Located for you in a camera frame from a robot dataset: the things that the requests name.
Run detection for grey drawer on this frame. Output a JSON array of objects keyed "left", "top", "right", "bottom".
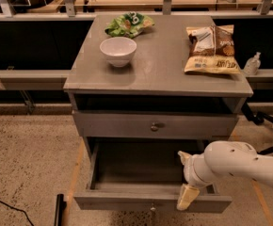
[
  {"left": 72, "top": 111, "right": 237, "bottom": 139},
  {"left": 72, "top": 140, "right": 233, "bottom": 214}
]

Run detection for clear sanitizer pump bottle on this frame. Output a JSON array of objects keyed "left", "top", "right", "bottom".
[{"left": 243, "top": 52, "right": 261, "bottom": 75}]

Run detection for grey top drawer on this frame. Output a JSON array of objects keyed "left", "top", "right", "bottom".
[{"left": 72, "top": 111, "right": 237, "bottom": 139}]

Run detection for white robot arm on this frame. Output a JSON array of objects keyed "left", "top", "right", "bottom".
[{"left": 177, "top": 140, "right": 273, "bottom": 211}]

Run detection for green chip bag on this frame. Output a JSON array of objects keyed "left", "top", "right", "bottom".
[{"left": 104, "top": 11, "right": 154, "bottom": 39}]

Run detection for brown yellow chip bag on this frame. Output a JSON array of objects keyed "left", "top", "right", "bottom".
[{"left": 185, "top": 24, "right": 240, "bottom": 74}]

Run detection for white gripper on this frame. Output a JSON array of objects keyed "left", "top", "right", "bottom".
[{"left": 176, "top": 151, "right": 213, "bottom": 211}]

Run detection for grey wooden drawer cabinet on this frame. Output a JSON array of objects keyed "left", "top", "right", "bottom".
[{"left": 62, "top": 14, "right": 254, "bottom": 174}]

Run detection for white ceramic bowl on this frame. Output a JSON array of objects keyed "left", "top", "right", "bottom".
[{"left": 100, "top": 37, "right": 137, "bottom": 67}]

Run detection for black floor cable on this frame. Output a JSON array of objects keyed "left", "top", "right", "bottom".
[{"left": 0, "top": 180, "right": 36, "bottom": 226}]

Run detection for black bar on floor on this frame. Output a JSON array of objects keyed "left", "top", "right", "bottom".
[{"left": 54, "top": 194, "right": 65, "bottom": 226}]

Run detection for black office chair base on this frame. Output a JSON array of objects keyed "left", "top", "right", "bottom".
[{"left": 240, "top": 101, "right": 273, "bottom": 156}]

